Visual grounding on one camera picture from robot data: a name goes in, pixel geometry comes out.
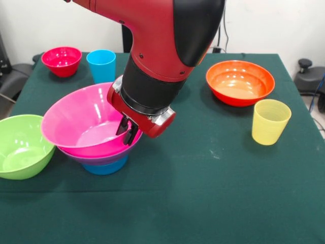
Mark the blue cup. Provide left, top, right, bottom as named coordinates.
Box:
left=86, top=49, right=117, bottom=85

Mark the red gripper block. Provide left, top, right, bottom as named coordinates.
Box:
left=106, top=87, right=177, bottom=146

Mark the orange bowl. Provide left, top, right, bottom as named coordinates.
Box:
left=206, top=60, right=276, bottom=107

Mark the large green bowl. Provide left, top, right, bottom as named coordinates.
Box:
left=0, top=114, right=56, bottom=180

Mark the black grey floor stand base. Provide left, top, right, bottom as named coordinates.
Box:
left=294, top=58, right=325, bottom=96
left=0, top=53, right=41, bottom=102

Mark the blue bowl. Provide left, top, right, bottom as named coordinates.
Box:
left=81, top=155, right=129, bottom=175

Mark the dark green table cloth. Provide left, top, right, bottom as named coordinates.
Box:
left=0, top=52, right=325, bottom=244

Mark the pale yellow translucent cup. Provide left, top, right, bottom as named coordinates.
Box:
left=251, top=99, right=292, bottom=146

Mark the purple bowl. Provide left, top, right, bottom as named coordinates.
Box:
left=57, top=144, right=136, bottom=166

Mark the large pink bowl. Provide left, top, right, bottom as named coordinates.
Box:
left=40, top=82, right=143, bottom=157

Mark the small pink-red bowl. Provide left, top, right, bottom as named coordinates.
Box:
left=41, top=46, right=83, bottom=78

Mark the black wall cable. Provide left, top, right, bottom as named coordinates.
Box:
left=213, top=5, right=231, bottom=53

